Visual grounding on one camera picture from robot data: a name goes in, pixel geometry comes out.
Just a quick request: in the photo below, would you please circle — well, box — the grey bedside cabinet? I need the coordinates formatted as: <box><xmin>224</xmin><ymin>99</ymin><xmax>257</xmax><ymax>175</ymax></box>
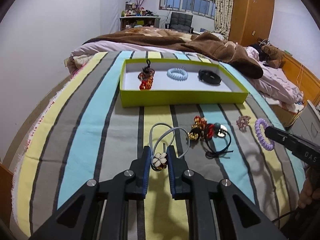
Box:
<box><xmin>289</xmin><ymin>100</ymin><xmax>320</xmax><ymax>145</ymax></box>

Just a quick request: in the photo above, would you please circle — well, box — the pink crystal bracelet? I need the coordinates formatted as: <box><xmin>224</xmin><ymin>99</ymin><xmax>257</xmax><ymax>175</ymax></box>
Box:
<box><xmin>236</xmin><ymin>115</ymin><xmax>252</xmax><ymax>133</ymax></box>

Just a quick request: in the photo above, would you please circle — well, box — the wooden door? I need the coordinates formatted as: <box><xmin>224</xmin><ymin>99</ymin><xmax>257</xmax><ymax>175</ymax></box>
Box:
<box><xmin>0</xmin><ymin>164</ymin><xmax>13</xmax><ymax>227</ymax></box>

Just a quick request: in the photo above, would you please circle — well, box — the patterned window curtain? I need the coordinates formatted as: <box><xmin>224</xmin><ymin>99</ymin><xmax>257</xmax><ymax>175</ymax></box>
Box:
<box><xmin>214</xmin><ymin>0</ymin><xmax>234</xmax><ymax>39</ymax></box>

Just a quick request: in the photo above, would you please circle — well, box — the red orange bead bracelet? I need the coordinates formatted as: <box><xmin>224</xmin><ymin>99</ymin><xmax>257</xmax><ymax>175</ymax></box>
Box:
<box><xmin>139</xmin><ymin>78</ymin><xmax>155</xmax><ymax>91</ymax></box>

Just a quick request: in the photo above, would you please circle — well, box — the pink floral duvet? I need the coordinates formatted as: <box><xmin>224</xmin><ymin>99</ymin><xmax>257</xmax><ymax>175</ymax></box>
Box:
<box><xmin>71</xmin><ymin>41</ymin><xmax>304</xmax><ymax>114</ymax></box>

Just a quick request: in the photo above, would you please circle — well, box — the black smart wristband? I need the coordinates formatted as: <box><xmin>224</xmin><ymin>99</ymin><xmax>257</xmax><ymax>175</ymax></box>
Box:
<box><xmin>198</xmin><ymin>70</ymin><xmax>221</xmax><ymax>85</ymax></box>

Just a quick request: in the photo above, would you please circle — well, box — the dark bead bracelet with loop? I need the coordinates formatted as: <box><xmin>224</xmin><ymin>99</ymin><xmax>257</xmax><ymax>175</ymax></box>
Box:
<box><xmin>137</xmin><ymin>59</ymin><xmax>156</xmax><ymax>81</ymax></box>

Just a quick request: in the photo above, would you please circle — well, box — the grey hair tie with flower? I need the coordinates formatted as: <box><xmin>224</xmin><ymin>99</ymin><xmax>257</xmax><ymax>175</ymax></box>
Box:
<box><xmin>149</xmin><ymin>122</ymin><xmax>190</xmax><ymax>172</ymax></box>

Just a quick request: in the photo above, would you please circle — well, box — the light blue spiral hair tie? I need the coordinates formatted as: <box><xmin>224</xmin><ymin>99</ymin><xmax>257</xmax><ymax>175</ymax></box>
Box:
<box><xmin>166</xmin><ymin>67</ymin><xmax>189</xmax><ymax>81</ymax></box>

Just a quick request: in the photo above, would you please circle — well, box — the cluttered desk shelf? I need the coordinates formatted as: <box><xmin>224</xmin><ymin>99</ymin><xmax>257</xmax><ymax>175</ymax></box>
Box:
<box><xmin>119</xmin><ymin>1</ymin><xmax>160</xmax><ymax>31</ymax></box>

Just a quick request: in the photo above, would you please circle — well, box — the person's right hand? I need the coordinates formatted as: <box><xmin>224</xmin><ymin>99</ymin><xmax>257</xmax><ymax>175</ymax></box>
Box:
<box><xmin>298</xmin><ymin>168</ymin><xmax>320</xmax><ymax>209</ymax></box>

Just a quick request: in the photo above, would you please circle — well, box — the wooden bed headboard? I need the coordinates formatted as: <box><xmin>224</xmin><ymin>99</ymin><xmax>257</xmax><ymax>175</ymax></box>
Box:
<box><xmin>278</xmin><ymin>51</ymin><xmax>319</xmax><ymax>105</ymax></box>

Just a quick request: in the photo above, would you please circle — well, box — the barred window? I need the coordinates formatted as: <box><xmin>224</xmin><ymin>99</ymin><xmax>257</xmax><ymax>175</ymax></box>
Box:
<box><xmin>159</xmin><ymin>0</ymin><xmax>216</xmax><ymax>19</ymax></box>

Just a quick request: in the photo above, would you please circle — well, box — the purple spiral hair tie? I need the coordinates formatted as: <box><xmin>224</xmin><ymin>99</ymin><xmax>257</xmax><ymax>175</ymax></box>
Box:
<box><xmin>254</xmin><ymin>117</ymin><xmax>275</xmax><ymax>151</ymax></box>

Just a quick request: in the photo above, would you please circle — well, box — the brown fleece blanket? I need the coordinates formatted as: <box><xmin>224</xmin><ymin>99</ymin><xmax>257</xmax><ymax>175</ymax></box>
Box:
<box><xmin>87</xmin><ymin>27</ymin><xmax>264</xmax><ymax>79</ymax></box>

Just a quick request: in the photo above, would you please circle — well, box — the wooden wardrobe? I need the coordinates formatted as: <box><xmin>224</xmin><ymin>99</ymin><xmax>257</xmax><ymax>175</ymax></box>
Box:
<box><xmin>228</xmin><ymin>0</ymin><xmax>274</xmax><ymax>47</ymax></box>

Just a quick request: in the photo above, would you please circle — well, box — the red gold bead charm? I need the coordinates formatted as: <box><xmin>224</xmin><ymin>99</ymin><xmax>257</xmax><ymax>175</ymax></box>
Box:
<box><xmin>188</xmin><ymin>116</ymin><xmax>215</xmax><ymax>141</ymax></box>

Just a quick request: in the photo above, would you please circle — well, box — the black hair tie with beads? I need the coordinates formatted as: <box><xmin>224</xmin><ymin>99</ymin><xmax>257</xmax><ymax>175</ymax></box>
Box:
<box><xmin>204</xmin><ymin>122</ymin><xmax>234</xmax><ymax>159</ymax></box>

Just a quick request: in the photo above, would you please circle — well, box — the green shallow cardboard box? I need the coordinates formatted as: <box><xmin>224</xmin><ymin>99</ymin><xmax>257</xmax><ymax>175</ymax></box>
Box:
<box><xmin>120</xmin><ymin>59</ymin><xmax>249</xmax><ymax>108</ymax></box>

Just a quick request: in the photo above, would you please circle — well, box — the brown teddy bear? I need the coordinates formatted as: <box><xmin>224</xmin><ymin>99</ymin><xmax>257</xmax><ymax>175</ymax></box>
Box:
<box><xmin>261</xmin><ymin>45</ymin><xmax>284</xmax><ymax>69</ymax></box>

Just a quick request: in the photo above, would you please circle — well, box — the striped bed cover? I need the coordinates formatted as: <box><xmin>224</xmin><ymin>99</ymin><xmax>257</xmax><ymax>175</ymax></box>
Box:
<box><xmin>12</xmin><ymin>51</ymin><xmax>305</xmax><ymax>237</ymax></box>

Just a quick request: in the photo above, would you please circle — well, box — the black office chair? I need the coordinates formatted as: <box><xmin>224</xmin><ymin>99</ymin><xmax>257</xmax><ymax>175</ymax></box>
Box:
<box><xmin>165</xmin><ymin>12</ymin><xmax>194</xmax><ymax>34</ymax></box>

